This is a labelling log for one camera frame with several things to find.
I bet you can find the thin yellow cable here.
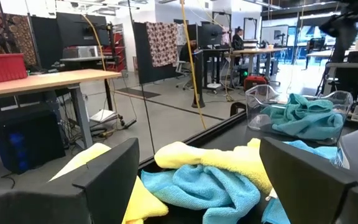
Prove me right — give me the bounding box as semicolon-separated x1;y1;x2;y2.
81;14;119;127

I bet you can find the long wooden desk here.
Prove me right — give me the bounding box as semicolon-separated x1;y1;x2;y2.
227;47;288;77

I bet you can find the person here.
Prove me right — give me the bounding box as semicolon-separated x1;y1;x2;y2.
178;39;199;63
231;26;246;51

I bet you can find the black standing desk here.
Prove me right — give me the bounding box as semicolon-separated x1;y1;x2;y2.
194;46;233;109

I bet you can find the thick yellow cable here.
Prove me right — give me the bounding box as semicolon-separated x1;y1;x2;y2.
180;0;208;131

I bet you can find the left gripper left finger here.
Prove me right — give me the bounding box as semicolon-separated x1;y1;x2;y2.
0;138;140;224

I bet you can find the wooden top desk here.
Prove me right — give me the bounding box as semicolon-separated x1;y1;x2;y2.
0;68;123;150

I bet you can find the grey desk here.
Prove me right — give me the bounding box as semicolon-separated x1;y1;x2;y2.
323;49;358;97

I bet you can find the black arched clamp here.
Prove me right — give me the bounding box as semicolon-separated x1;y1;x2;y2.
229;101;247;118

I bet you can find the black tower blue light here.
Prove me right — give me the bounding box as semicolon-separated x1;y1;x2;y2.
0;107;67;175

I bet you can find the red black machine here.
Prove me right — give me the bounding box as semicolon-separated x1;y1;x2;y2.
242;74;269;92

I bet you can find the office chair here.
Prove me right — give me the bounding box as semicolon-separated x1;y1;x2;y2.
175;60;194;91

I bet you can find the grey metal box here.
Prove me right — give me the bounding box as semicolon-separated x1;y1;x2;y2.
62;45;99;59

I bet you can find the yellow microfiber towel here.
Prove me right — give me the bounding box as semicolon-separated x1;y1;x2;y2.
153;138;275;195
47;142;170;224

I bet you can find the white flat box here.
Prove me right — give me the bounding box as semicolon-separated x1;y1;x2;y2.
88;108;118;124

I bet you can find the black framed whiteboard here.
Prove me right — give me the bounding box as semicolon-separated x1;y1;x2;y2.
242;17;259;41

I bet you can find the red patterned cloth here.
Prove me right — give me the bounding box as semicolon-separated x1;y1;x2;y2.
0;10;38;67

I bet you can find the red shelf rack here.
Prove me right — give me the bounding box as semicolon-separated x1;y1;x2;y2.
102;30;127;73

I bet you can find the red plastic bin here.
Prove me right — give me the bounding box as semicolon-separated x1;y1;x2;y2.
0;53;29;86

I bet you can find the blue microfiber towel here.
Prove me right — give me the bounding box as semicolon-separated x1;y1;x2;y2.
261;139;339;224
260;104;345;141
140;164;262;224

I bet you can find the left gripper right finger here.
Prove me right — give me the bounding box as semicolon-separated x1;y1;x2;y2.
259;136;358;224

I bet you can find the dark floor mat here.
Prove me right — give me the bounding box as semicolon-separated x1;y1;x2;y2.
116;87;162;100

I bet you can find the white brown patterned cloth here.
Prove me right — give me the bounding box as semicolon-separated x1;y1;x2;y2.
145;21;180;68

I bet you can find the clear plastic basket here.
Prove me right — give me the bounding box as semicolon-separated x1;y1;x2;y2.
245;83;354;146

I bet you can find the black partition panel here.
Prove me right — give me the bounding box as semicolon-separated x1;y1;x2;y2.
133;21;181;85
29;15;65;70

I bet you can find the teal microfiber towel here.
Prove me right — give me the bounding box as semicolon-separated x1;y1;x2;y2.
286;92;335;114

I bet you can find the black monitor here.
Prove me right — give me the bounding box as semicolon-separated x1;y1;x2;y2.
196;22;231;48
56;11;111;48

